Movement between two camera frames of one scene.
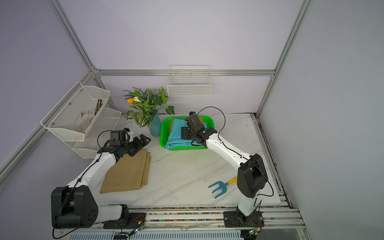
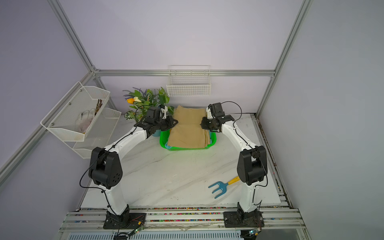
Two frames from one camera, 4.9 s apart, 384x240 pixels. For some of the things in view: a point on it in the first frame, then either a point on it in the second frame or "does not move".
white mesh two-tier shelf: [79, 119] does not move
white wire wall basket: [185, 80] does not move
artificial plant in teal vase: [145, 106] does not move
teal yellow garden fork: [223, 186] does not move
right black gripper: [184, 133] -> [204, 124]
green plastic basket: [165, 126] does not move
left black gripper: [139, 145] -> [171, 124]
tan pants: [129, 173] -> [187, 132]
